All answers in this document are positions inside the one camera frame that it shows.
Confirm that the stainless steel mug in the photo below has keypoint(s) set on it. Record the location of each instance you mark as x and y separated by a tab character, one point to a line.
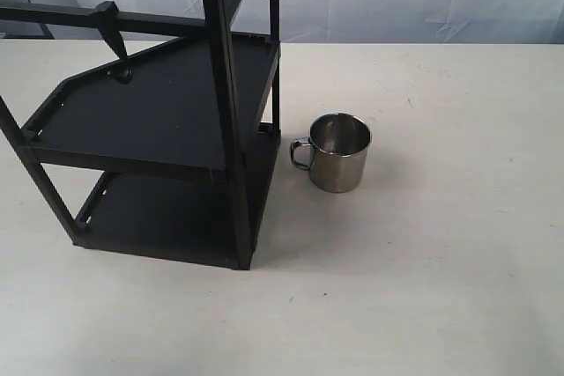
334	152

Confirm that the black metal shelf rack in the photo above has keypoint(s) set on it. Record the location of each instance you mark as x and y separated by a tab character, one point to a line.
176	164

